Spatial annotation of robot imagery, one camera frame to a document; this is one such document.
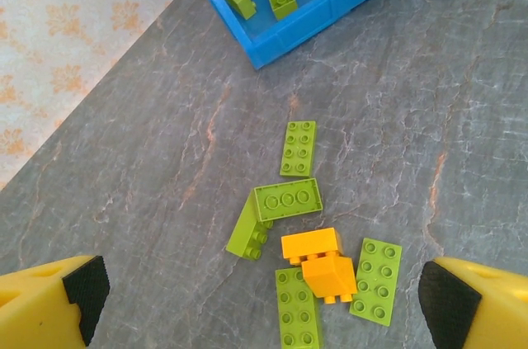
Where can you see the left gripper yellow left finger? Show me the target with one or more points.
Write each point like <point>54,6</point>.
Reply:
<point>37,307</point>

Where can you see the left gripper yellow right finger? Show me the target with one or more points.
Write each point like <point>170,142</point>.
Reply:
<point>495,312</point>

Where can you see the orange lego brick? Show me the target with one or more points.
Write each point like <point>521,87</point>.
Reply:
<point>330,279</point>
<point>309,243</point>

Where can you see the blue two-compartment plastic bin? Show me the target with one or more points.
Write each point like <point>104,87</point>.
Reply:
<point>321,23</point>

